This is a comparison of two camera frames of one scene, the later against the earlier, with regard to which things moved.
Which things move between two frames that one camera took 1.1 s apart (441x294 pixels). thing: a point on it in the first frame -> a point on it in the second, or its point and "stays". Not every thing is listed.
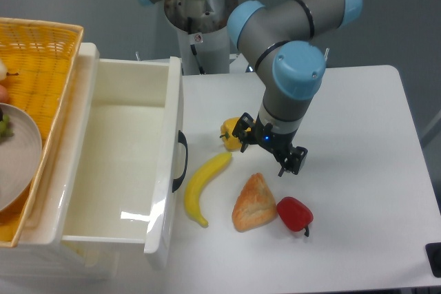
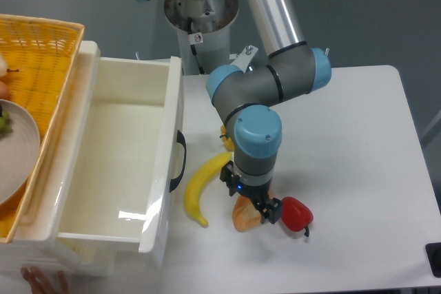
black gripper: [273, 139] -> [259, 193]
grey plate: [21, 156] stays
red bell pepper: [295, 215] stays
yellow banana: [193, 192] stays
